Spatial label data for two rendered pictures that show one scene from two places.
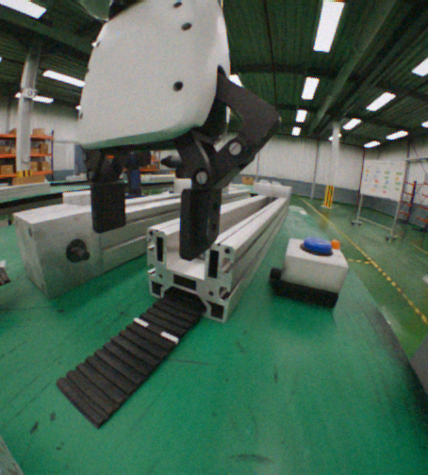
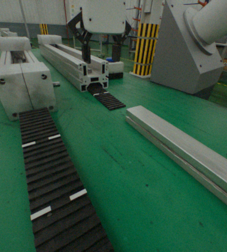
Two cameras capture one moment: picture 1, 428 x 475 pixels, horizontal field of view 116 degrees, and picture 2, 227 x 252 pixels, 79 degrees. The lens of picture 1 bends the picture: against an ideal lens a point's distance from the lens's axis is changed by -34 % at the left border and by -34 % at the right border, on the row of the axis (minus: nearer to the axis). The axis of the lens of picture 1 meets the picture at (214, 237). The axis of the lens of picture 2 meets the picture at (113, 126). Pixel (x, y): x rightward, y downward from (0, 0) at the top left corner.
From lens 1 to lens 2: 38 cm
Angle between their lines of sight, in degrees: 53
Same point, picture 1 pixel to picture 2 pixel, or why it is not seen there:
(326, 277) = (119, 68)
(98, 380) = (113, 103)
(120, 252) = not seen: hidden behind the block
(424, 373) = (155, 79)
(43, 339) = (86, 112)
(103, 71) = (100, 5)
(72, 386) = (112, 107)
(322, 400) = (140, 88)
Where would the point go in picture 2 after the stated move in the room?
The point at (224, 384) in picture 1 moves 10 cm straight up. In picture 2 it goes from (125, 93) to (128, 59)
